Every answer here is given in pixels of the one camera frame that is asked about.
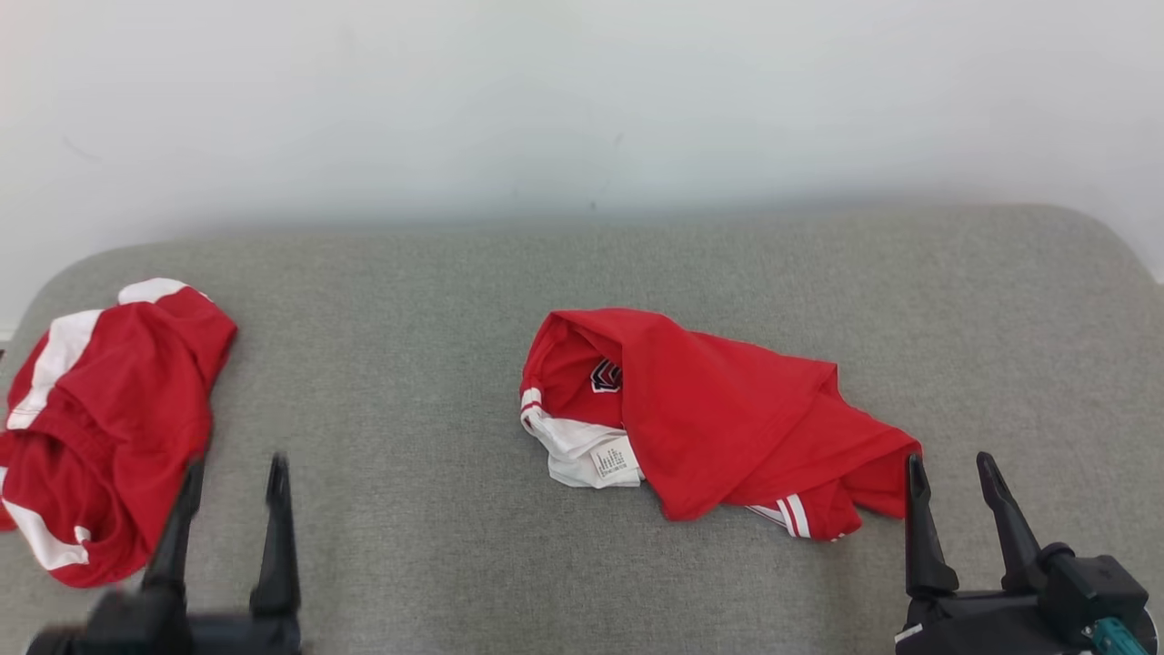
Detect grey fabric sofa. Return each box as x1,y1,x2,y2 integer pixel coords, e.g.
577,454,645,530
0,205,1164,655

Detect red jersey with number print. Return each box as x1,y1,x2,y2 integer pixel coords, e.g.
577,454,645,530
520,307,922,542

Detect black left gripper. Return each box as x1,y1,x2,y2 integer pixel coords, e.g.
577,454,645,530
145,454,303,655

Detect red shorts with white stripes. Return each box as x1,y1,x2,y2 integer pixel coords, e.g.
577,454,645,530
0,277,239,589

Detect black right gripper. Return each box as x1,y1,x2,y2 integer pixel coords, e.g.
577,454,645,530
896,451,1098,655

